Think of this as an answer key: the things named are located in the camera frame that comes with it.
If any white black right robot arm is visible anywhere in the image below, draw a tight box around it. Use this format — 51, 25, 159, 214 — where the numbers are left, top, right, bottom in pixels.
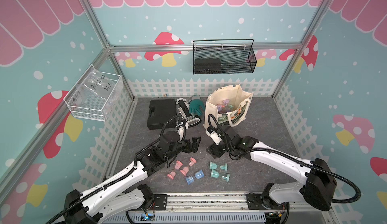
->
206, 114, 361, 212

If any pink hourglass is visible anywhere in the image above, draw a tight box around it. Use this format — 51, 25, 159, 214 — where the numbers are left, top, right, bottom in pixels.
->
166, 167, 189, 180
174, 157, 197, 170

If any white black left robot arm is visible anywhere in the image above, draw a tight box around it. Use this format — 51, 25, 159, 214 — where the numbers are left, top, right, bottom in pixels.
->
48, 114, 202, 224

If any black box in basket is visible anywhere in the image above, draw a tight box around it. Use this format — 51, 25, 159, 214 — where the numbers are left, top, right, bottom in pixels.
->
193, 58, 222, 75

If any cream floral canvas tote bag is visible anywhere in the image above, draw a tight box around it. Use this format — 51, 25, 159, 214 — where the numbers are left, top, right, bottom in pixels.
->
203, 85, 254, 128

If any green hourglass front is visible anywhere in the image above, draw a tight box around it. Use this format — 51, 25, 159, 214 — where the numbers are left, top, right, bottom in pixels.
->
210, 170, 230, 183

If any purple hourglass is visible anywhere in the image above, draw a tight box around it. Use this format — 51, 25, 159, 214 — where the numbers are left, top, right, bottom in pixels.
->
216, 104, 224, 112
222, 99, 230, 108

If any clear acrylic wall bin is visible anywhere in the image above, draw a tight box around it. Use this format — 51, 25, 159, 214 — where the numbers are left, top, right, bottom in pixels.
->
63, 65, 124, 122

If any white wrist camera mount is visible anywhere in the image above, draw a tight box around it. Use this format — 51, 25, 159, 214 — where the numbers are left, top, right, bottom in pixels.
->
177, 122, 188, 141
206, 126, 222, 145

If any black plastic tool case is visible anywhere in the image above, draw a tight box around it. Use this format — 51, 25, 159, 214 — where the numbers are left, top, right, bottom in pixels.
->
147, 99, 176, 130

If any green work glove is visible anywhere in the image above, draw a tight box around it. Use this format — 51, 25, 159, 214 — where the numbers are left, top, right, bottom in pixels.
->
189, 95, 205, 116

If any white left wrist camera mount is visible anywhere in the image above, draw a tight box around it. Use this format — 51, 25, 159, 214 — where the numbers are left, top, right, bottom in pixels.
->
177, 122, 188, 141

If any black wire mesh basket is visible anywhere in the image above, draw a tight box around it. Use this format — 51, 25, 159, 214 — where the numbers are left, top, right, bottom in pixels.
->
192, 39, 257, 74

